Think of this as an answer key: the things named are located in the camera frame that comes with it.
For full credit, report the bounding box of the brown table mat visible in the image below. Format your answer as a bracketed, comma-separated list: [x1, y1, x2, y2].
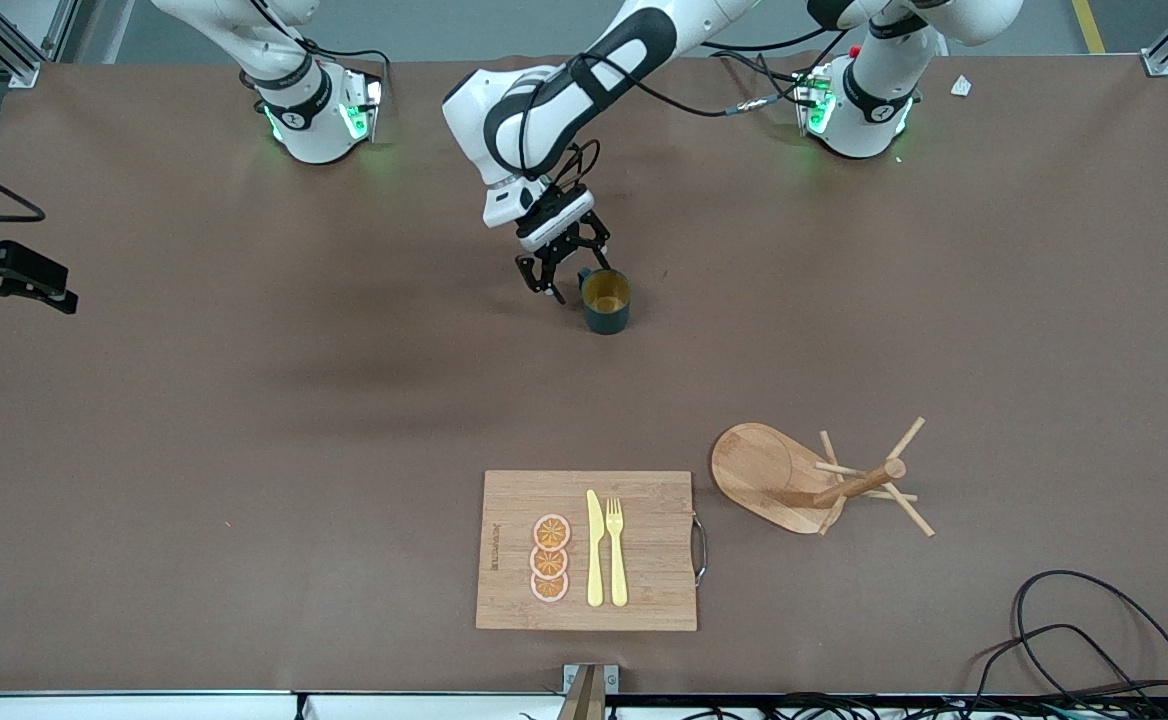
[0, 50, 1168, 697]

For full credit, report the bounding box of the black looped floor cable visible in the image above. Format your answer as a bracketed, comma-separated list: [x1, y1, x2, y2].
[1012, 570, 1168, 703]
[964, 624, 1168, 720]

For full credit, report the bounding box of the wooden cutting board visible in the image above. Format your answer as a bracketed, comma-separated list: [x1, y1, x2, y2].
[475, 470, 710, 632]

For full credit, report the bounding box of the wooden cup rack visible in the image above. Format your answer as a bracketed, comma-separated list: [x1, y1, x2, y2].
[711, 417, 936, 539]

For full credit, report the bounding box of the yellow plastic fork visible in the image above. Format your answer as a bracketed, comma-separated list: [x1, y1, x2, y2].
[605, 497, 629, 608]

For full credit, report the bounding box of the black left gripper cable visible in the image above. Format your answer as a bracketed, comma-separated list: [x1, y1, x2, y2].
[544, 30, 845, 201]

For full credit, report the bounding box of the yellow plastic knife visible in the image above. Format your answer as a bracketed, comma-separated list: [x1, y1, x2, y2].
[586, 489, 606, 608]

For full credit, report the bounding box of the grey metal bracket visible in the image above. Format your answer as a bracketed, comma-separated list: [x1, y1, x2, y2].
[563, 664, 620, 720]

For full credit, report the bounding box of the black right arm base cable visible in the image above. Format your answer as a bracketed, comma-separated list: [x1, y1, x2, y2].
[289, 30, 392, 83]

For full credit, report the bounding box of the dark green cup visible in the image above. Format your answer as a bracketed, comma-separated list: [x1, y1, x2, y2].
[579, 267, 633, 336]

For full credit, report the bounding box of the brown slanted bar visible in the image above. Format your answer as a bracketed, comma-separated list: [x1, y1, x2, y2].
[557, 668, 606, 720]

